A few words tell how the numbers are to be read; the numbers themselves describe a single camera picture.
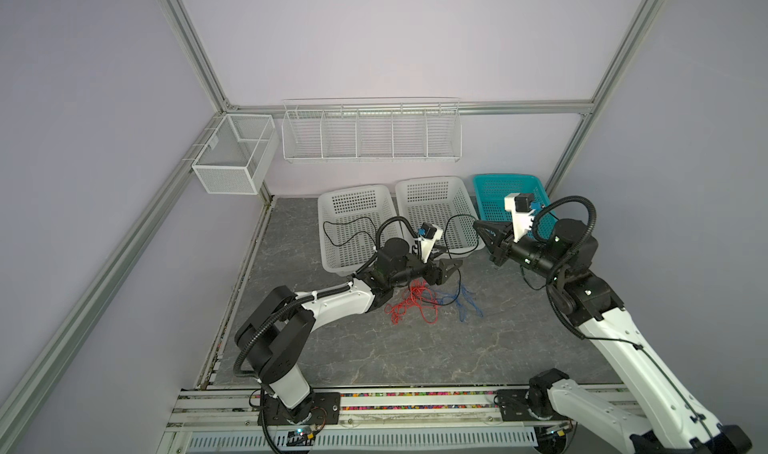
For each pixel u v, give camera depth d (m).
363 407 0.75
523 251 0.57
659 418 0.40
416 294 0.93
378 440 1.58
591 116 0.96
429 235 0.69
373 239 0.63
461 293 0.91
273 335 0.45
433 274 0.71
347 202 1.12
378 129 0.99
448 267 0.74
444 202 1.18
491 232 0.61
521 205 0.55
